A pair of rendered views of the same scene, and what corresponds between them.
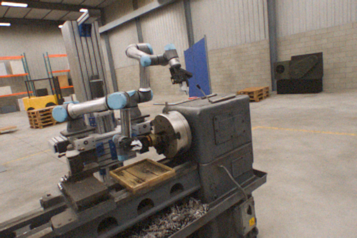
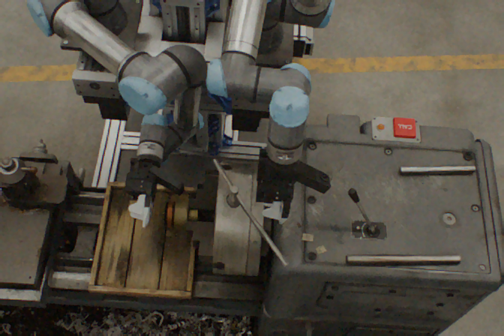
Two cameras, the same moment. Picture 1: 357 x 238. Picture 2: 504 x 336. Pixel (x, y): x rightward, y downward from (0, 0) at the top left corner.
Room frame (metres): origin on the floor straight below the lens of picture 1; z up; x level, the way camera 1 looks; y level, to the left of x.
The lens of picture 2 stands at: (1.03, -0.35, 2.68)
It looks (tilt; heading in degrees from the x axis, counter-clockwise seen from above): 61 degrees down; 33
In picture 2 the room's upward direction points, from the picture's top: 7 degrees clockwise
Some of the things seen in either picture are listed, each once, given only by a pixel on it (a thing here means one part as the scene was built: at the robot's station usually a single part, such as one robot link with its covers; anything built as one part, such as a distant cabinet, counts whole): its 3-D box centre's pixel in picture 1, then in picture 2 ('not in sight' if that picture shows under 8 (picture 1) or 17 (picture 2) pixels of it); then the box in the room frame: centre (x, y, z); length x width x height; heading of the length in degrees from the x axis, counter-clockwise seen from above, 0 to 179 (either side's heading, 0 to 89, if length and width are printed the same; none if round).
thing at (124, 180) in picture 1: (141, 173); (148, 238); (1.45, 0.30, 0.89); 0.36 x 0.30 x 0.04; 37
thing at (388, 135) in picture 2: not in sight; (393, 133); (2.04, -0.12, 1.23); 0.13 x 0.08 x 0.05; 127
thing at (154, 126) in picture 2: (119, 139); (153, 133); (1.66, 0.46, 1.07); 0.11 x 0.08 x 0.09; 37
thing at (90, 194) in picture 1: (81, 185); (22, 217); (1.24, 0.61, 0.95); 0.43 x 0.17 x 0.05; 37
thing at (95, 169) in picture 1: (81, 173); (33, 192); (1.31, 0.62, 0.99); 0.20 x 0.10 x 0.05; 127
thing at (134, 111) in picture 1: (132, 110); (259, 25); (2.11, 0.42, 1.21); 0.15 x 0.15 x 0.10
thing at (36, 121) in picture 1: (48, 116); not in sight; (9.67, 5.44, 0.36); 1.26 x 0.86 x 0.73; 145
